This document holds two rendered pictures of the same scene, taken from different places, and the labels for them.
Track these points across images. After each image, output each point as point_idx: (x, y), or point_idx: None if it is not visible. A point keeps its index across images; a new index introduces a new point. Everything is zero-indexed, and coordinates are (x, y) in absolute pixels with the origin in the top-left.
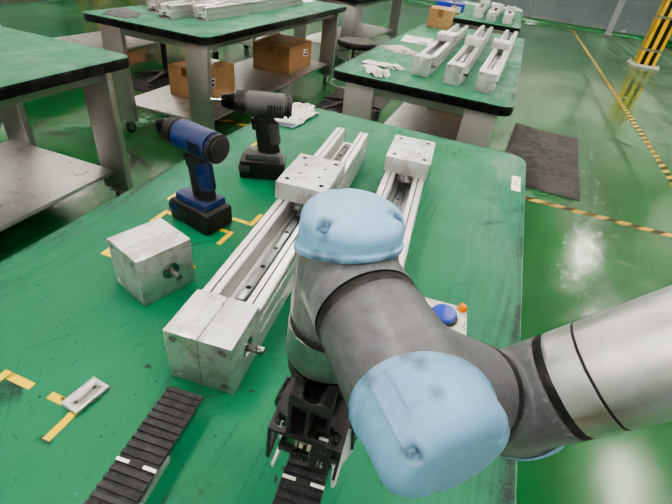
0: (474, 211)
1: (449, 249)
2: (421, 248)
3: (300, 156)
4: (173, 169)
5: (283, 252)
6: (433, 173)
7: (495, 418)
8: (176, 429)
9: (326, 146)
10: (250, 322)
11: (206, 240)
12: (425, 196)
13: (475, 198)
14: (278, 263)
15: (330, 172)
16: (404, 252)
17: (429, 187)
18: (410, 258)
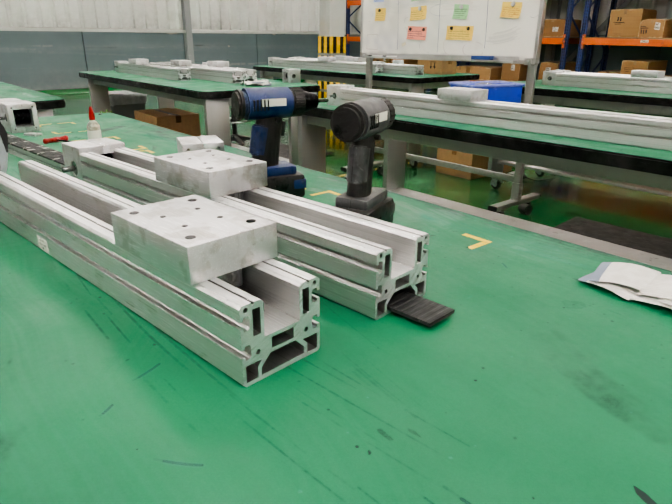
0: (13, 378)
1: (4, 294)
2: (47, 276)
3: (255, 160)
4: (400, 196)
5: (121, 162)
6: (231, 405)
7: None
8: (64, 162)
9: (330, 209)
10: (72, 148)
11: None
12: (151, 337)
13: (40, 415)
14: (112, 160)
15: (193, 163)
16: (23, 190)
17: (175, 360)
18: (48, 262)
